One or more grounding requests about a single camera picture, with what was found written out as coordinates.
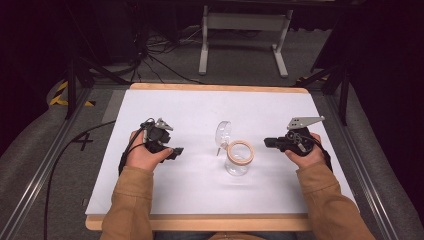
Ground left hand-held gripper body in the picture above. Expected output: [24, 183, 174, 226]
[140, 117, 175, 156]

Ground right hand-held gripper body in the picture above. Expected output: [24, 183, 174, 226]
[282, 115, 326, 157]

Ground person's right hand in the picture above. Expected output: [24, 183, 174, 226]
[284, 132, 326, 170]

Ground person's left hand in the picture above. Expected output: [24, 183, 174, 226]
[125, 129, 175, 173]

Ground clear glass jar hinged lid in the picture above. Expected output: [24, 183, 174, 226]
[214, 120, 256, 177]

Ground white table mat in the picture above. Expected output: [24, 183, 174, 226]
[85, 89, 356, 216]

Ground black stand legs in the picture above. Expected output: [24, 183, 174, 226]
[293, 61, 352, 127]
[64, 54, 132, 120]

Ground yellow black floor tape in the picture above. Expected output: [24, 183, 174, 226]
[49, 80, 97, 108]

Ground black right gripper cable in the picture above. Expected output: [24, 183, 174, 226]
[309, 132, 334, 173]

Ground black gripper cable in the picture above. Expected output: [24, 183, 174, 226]
[309, 132, 334, 173]
[43, 118, 156, 240]

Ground aluminium floor rail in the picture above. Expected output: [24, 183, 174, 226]
[325, 94, 403, 240]
[0, 87, 94, 240]

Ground bundle of black floor cables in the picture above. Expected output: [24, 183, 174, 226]
[128, 23, 208, 86]

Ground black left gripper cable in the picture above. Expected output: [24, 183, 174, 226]
[43, 118, 156, 240]

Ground white metal table frame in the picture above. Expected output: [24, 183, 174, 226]
[198, 4, 294, 79]

